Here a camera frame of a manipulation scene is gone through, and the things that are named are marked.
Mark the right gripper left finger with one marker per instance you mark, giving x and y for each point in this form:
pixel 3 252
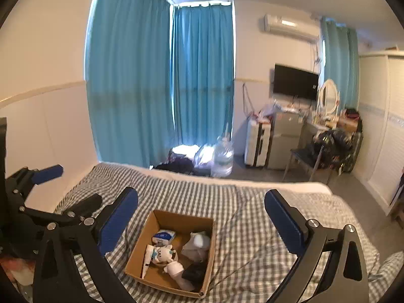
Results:
pixel 56 276

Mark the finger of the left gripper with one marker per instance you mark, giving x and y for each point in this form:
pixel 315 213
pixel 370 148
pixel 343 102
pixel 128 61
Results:
pixel 23 181
pixel 83 209

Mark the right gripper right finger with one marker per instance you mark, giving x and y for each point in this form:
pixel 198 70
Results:
pixel 344 278

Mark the blue tissue packet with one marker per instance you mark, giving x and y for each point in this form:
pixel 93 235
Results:
pixel 163 237

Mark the white plush toy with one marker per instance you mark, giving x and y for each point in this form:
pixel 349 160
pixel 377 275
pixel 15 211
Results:
pixel 160 256

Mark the white tumbler bottle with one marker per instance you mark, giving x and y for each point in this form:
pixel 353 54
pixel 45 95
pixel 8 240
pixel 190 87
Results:
pixel 175 270

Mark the black wallet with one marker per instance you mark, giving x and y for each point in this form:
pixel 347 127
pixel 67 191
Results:
pixel 195 273

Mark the left hand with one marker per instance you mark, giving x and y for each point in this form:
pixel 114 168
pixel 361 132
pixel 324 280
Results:
pixel 19 271

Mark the brown cardboard box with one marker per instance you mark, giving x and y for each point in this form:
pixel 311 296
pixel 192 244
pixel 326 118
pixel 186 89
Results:
pixel 183 225

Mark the dark bag on floor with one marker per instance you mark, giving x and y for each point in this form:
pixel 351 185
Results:
pixel 190 160

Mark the black chair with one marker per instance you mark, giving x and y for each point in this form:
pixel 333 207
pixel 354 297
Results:
pixel 311 161

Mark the black clothes pile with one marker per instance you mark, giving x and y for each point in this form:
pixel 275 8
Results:
pixel 338 149

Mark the clear water jug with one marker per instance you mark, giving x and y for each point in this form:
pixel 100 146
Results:
pixel 223 157

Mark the left teal curtain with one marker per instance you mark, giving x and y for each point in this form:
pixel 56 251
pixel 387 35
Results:
pixel 127 72

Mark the teal curtain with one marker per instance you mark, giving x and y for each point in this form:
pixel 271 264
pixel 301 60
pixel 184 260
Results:
pixel 341 60
pixel 127 72
pixel 202 72

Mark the grey mini fridge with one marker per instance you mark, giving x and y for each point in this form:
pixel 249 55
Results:
pixel 285 136

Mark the white suitcase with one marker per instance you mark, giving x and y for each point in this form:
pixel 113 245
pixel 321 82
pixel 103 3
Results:
pixel 257 143

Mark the white oval vanity mirror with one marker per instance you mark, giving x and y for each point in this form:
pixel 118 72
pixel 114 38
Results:
pixel 328 98

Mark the middle teal curtain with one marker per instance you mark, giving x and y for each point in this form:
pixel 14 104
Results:
pixel 202 72

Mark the white louvered wardrobe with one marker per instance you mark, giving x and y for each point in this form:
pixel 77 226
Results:
pixel 380 162

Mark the right teal curtain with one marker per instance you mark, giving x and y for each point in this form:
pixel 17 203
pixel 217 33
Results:
pixel 341 60

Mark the white air conditioner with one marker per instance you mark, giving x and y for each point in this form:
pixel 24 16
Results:
pixel 292 28

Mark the black wall television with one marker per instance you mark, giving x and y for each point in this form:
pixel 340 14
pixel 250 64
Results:
pixel 295 82

